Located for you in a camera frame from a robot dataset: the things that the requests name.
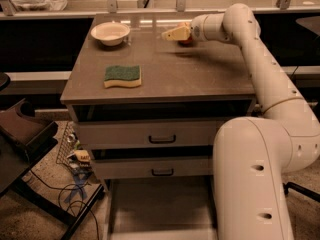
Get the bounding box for white bowl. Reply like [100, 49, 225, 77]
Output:
[90, 22, 130, 46]

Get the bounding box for black floor cable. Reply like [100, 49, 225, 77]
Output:
[29, 168, 101, 240]

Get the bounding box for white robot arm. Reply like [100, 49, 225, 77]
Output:
[162, 4, 320, 240]

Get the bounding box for open bottom drawer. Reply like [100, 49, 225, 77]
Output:
[103, 176, 218, 240]

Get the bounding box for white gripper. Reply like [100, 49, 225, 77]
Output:
[161, 15, 213, 41]

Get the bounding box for black chair caster leg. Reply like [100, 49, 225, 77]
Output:
[283, 182, 320, 202]

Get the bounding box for grey drawer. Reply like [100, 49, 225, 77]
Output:
[91, 156, 212, 179]
[73, 118, 224, 150]

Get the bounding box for red apple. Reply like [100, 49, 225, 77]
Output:
[178, 22, 193, 45]

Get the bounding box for middle grey drawer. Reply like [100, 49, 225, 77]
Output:
[91, 156, 212, 179]

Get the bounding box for top grey drawer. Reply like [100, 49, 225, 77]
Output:
[73, 118, 224, 150]

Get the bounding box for wire mesh rack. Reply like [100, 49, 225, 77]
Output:
[56, 122, 77, 166]

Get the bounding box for dark brown side table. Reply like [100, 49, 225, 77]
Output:
[0, 99, 103, 240]

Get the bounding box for green yellow sponge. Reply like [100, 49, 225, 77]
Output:
[104, 65, 142, 88]

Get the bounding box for grey drawer cabinet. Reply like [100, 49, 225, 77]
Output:
[60, 11, 258, 240]

